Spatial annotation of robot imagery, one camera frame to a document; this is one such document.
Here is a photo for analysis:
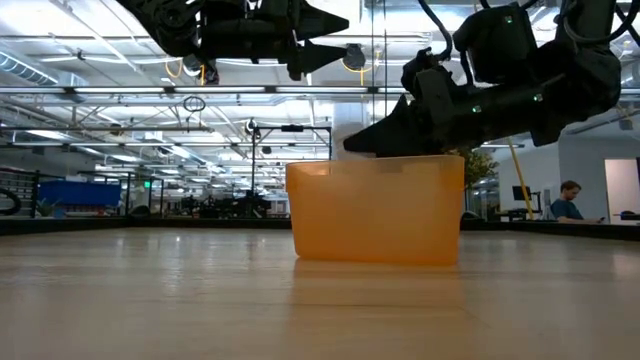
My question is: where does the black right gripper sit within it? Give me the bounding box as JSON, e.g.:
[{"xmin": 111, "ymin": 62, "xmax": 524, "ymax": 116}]
[{"xmin": 342, "ymin": 47, "xmax": 501, "ymax": 159}]

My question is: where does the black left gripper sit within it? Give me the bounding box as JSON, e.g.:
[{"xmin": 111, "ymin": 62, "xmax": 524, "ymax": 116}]
[{"xmin": 197, "ymin": 0, "xmax": 351, "ymax": 83}]

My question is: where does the orange plastic basket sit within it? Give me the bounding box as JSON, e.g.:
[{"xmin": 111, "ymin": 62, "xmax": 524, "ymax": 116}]
[{"xmin": 284, "ymin": 153, "xmax": 466, "ymax": 267}]

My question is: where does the black hanging reel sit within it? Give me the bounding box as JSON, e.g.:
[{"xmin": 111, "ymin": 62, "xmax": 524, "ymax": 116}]
[{"xmin": 342, "ymin": 43, "xmax": 367, "ymax": 72}]

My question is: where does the green artificial plant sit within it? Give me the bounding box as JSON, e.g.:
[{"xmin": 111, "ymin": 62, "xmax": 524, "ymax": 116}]
[{"xmin": 449, "ymin": 147, "xmax": 500, "ymax": 190}]

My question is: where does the black metal stand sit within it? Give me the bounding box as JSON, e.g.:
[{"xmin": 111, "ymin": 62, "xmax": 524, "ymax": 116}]
[{"xmin": 244, "ymin": 118, "xmax": 333, "ymax": 220}]

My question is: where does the person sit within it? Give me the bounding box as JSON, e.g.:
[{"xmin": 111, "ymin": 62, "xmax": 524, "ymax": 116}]
[{"xmin": 548, "ymin": 180, "xmax": 606, "ymax": 225}]

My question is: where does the yellow cable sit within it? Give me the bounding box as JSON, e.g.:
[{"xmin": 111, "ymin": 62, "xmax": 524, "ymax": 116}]
[{"xmin": 505, "ymin": 137, "xmax": 535, "ymax": 221}]

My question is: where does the black metal table frame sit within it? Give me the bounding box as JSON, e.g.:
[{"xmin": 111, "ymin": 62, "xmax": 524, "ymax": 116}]
[{"xmin": 0, "ymin": 215, "xmax": 640, "ymax": 242}]

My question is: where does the black hose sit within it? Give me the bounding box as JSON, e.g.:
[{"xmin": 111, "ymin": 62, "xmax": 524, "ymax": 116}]
[{"xmin": 0, "ymin": 186, "xmax": 23, "ymax": 217}]

